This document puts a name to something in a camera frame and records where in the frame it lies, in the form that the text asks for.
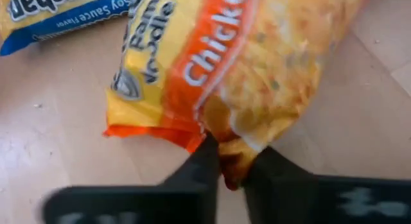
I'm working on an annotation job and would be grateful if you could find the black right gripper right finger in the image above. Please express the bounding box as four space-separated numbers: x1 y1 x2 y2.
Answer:
242 146 411 224

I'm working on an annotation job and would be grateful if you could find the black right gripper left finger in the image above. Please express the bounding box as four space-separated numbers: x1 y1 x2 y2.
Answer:
43 132 223 224

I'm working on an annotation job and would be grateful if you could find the orange chicken noodle pack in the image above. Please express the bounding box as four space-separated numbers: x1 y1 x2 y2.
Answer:
102 0 370 191

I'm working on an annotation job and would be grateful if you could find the blue soy sauce noodle pack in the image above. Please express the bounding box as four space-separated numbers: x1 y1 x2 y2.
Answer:
0 0 132 57

